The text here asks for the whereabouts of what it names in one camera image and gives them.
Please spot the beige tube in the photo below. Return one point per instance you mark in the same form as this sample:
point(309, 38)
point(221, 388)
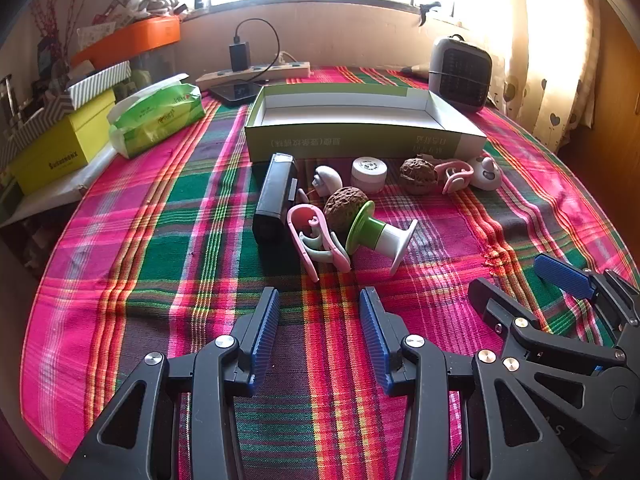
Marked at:
point(415, 71)

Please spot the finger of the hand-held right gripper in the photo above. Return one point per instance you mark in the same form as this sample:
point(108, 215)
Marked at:
point(562, 275)
point(492, 305)

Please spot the black charger adapter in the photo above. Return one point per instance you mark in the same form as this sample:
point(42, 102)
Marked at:
point(239, 55)

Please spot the cream heart print curtain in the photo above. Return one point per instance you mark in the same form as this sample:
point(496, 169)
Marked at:
point(555, 60)

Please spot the white flat box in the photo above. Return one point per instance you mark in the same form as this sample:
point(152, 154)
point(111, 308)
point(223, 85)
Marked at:
point(45, 202)

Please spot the striped box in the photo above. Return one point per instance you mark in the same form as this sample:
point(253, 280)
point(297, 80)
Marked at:
point(97, 82)

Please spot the green and white cardboard box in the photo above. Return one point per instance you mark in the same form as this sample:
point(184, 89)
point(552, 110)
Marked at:
point(350, 110)

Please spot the pink and green clip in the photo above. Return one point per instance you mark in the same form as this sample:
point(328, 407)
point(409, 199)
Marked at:
point(450, 169)
point(300, 217)

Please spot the white round panda gadget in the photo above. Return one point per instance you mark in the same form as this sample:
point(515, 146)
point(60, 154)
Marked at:
point(486, 174)

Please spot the grey desktop heater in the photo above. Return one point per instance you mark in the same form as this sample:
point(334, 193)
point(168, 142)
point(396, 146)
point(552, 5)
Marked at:
point(460, 75)

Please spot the white knit gloves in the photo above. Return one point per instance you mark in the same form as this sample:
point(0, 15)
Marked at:
point(155, 5)

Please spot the yellow box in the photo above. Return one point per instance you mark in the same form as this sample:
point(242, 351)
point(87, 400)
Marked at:
point(60, 145)

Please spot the white power strip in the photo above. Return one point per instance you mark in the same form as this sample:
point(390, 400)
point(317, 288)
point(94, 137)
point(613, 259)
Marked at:
point(280, 71)

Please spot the white round jar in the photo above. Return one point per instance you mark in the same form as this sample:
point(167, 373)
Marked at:
point(369, 172)

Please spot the green tissue pack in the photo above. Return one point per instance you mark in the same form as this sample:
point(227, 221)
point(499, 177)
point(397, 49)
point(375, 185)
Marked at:
point(155, 120)

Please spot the pink green plaid tablecloth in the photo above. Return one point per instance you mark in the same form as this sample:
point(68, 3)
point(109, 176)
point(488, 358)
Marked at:
point(175, 260)

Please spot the red flower branches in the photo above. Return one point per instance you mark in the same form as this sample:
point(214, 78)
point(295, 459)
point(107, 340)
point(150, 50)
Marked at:
point(50, 15)

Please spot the orange box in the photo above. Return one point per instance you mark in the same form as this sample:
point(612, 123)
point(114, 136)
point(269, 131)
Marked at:
point(135, 37)

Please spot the black rectangular device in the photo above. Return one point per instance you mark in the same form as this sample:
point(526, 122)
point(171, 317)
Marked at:
point(272, 195)

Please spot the brown walnut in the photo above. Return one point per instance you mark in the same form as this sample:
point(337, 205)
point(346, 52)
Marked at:
point(345, 207)
point(417, 175)

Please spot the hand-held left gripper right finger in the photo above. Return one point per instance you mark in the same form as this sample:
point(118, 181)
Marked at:
point(372, 340)

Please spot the black smartphone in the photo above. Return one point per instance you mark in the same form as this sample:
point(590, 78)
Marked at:
point(235, 92)

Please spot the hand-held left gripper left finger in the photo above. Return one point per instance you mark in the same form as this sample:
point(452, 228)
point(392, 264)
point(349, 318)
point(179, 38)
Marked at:
point(265, 335)

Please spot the clear plastic container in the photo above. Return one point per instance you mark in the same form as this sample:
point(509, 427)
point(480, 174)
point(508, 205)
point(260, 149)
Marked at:
point(155, 62)

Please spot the green and white suction holder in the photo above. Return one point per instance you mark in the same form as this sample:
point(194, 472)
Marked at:
point(367, 232)

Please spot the small white mushroom gadget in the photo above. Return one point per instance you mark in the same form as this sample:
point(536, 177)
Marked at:
point(325, 180)

